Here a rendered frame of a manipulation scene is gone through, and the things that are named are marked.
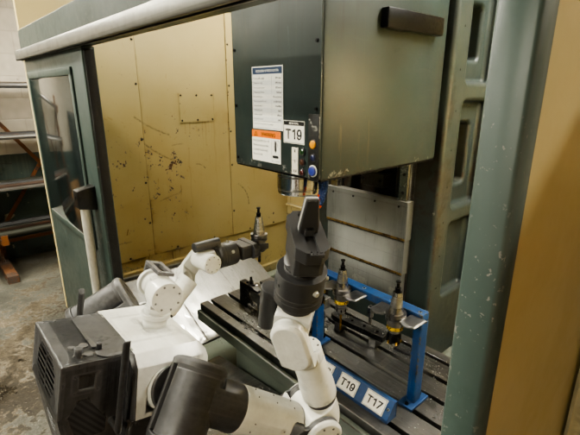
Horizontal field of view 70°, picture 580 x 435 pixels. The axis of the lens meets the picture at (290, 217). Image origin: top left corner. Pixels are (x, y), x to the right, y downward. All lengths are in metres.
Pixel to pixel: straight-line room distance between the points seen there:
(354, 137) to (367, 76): 0.19
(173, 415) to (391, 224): 1.37
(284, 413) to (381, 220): 1.23
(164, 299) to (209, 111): 1.78
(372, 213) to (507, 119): 1.56
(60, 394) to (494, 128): 0.77
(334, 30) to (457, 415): 1.01
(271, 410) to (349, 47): 0.98
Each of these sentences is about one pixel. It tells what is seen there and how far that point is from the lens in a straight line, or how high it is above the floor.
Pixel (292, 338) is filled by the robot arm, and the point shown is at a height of 1.46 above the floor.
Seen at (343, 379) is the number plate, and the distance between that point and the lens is 1.51.
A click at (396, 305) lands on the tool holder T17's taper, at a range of 1.31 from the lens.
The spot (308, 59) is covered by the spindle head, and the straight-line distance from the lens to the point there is 1.28.
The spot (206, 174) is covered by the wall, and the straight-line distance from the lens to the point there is 2.58.
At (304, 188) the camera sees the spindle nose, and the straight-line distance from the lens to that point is 1.57.
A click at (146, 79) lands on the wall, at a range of 2.39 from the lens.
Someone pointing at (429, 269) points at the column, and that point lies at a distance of 1.92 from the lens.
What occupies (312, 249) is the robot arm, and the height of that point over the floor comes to 1.64.
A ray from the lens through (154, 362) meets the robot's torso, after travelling 0.87.
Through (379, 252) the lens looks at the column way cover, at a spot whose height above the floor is 1.15.
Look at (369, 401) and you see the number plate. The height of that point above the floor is 0.93.
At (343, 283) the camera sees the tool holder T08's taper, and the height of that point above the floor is 1.25.
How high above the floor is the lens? 1.87
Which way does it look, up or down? 17 degrees down
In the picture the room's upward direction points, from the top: straight up
